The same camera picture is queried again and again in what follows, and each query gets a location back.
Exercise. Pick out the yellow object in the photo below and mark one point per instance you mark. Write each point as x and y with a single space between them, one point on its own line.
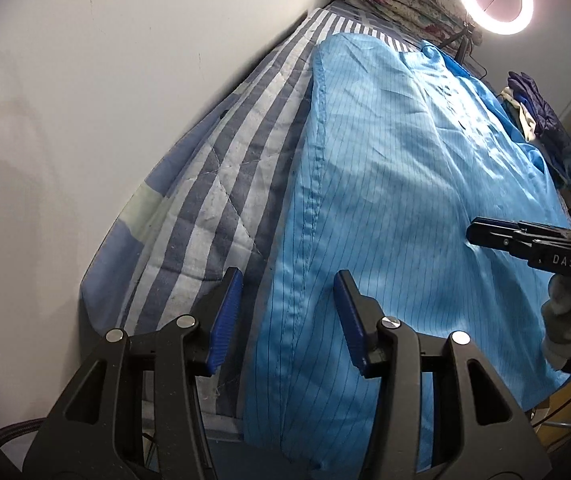
560 410

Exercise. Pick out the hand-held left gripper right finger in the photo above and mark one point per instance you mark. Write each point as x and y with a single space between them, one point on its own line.
349 317

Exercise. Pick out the black tripod stand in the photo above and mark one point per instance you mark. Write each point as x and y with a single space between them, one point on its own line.
463 42

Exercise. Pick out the person's right hand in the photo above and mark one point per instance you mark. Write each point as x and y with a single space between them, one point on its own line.
560 310

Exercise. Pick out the cream cloth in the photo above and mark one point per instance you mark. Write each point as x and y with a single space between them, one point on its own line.
523 115

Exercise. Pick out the blue pinstriped work coat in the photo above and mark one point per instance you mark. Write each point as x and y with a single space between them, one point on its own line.
390 185

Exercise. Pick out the dark purple clothing pile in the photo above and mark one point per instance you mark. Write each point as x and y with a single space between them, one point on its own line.
540 110

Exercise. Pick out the blue white striped quilt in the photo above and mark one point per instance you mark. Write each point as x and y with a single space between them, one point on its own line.
215 185

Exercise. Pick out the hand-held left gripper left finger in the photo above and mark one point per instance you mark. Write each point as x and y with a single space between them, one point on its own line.
226 317

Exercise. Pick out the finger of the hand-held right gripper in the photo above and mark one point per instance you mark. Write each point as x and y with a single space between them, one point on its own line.
495 235

